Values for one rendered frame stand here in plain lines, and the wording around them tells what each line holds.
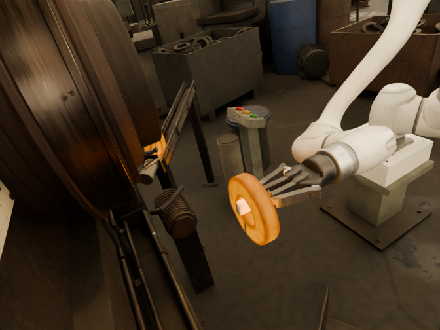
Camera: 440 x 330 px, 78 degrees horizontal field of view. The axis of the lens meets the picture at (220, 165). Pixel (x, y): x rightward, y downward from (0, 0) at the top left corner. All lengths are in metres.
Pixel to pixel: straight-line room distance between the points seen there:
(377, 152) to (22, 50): 0.67
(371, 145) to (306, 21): 3.31
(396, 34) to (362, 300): 1.05
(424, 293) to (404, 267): 0.13
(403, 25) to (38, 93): 0.81
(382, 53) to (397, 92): 0.51
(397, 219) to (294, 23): 2.78
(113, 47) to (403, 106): 1.16
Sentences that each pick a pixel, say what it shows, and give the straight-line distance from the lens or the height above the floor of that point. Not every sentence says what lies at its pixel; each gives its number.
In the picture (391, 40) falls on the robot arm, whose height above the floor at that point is 1.03.
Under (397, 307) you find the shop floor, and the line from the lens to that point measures 1.47.
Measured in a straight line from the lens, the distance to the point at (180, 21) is 4.82.
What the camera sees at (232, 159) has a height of 0.42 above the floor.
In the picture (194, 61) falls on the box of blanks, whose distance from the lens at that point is 2.74.
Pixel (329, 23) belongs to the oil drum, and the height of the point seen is 0.52.
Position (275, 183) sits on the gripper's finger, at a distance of 0.61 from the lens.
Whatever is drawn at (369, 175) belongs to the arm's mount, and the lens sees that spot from 1.44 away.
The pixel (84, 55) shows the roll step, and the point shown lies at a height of 1.19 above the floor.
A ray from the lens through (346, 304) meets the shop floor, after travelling 1.43.
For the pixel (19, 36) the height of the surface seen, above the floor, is 1.23.
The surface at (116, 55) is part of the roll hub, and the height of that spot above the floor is 1.17.
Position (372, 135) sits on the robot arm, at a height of 0.87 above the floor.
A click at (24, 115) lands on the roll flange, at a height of 1.16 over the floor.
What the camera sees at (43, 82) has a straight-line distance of 0.37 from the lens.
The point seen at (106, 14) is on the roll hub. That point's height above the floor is 1.22.
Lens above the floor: 1.24
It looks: 33 degrees down
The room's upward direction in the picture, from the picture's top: 13 degrees counter-clockwise
